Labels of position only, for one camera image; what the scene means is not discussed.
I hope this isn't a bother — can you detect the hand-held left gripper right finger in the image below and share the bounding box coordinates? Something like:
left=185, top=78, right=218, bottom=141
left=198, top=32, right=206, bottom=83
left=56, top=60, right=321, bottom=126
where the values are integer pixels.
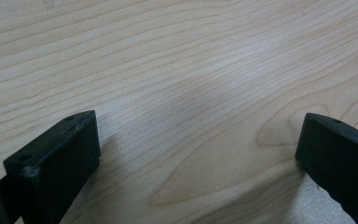
left=295, top=112, right=358, bottom=224

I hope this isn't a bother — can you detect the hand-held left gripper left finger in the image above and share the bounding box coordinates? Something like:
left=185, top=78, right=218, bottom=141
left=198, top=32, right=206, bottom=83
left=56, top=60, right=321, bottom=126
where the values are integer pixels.
left=3, top=109, right=102, bottom=224

